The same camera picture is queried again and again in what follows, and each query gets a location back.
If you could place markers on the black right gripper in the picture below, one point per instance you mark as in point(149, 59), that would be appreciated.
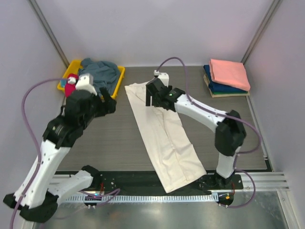
point(147, 98)

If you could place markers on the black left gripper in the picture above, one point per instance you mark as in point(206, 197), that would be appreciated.
point(108, 106)

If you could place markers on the yellow plastic bin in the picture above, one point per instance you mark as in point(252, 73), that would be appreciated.
point(75, 65)

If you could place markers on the cream white t shirt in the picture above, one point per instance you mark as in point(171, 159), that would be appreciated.
point(172, 155)

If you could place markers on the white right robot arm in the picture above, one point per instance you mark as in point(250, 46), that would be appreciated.
point(229, 134)

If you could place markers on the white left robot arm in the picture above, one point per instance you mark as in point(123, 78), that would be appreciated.
point(36, 199)

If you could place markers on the grey blue t shirt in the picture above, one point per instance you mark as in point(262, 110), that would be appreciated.
point(105, 74)

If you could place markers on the magenta red t shirt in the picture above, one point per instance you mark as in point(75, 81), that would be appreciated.
point(70, 85)

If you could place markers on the light blue cloth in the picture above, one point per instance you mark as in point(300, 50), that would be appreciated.
point(63, 83)

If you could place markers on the folded beige t shirt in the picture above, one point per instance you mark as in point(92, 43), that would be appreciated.
point(218, 96)

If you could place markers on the folded navy blue t shirt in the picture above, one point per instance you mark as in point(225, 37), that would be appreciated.
point(218, 88)

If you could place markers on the folded pink t shirt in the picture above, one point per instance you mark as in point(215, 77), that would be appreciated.
point(229, 73)

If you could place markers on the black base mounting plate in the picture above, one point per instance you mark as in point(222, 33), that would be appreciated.
point(202, 186)

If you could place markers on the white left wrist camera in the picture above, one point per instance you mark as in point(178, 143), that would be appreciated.
point(85, 82)

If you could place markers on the white slotted cable duct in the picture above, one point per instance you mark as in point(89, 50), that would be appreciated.
point(82, 198)

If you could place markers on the left aluminium corner post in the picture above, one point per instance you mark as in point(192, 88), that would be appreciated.
point(45, 25)

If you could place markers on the aluminium corner post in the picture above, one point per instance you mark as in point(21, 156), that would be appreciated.
point(275, 4)
point(45, 25)

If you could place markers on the aluminium frame rail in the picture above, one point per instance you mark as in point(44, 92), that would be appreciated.
point(263, 181)

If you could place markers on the right aluminium corner post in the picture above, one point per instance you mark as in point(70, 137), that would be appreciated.
point(275, 4)

